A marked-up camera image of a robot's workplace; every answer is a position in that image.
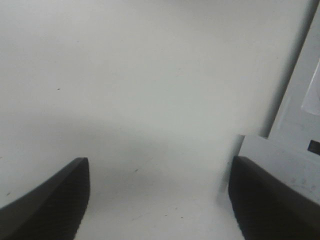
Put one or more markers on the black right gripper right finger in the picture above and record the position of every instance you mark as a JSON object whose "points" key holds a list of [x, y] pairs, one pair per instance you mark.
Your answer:
{"points": [[267, 209]]}

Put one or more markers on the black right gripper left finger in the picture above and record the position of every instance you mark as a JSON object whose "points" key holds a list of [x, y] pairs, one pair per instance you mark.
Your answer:
{"points": [[53, 210]]}

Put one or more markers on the white microwave oven body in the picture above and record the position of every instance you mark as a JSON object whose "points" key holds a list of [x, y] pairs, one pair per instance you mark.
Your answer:
{"points": [[281, 121]]}

